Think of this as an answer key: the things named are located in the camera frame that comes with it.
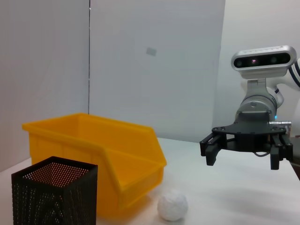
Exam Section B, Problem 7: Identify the right gripper connector cable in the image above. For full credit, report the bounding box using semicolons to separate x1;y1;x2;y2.
254;120;293;158

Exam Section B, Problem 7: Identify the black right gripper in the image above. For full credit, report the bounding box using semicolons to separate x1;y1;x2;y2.
200;110;293;171

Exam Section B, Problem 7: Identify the white paper ball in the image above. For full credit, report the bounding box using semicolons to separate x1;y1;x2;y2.
157;188;188;222

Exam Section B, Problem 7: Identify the black mesh pen holder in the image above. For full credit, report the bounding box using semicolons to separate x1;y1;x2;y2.
11;156;98;225

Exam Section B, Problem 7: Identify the yellow plastic storage bin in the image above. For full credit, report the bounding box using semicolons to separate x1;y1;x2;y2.
22;112;167;218

